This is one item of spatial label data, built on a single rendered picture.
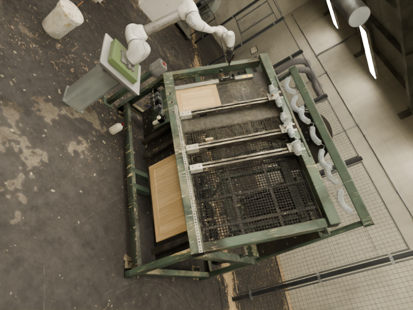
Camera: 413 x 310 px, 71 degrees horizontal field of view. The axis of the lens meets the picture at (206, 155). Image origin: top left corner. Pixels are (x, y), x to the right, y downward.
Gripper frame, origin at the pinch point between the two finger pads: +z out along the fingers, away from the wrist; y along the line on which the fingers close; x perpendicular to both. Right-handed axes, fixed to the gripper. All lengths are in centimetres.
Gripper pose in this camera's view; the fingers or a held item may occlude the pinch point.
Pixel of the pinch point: (229, 63)
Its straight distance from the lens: 364.5
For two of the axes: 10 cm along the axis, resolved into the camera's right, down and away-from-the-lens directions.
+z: 0.4, 5.1, 8.6
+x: 1.9, 8.4, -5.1
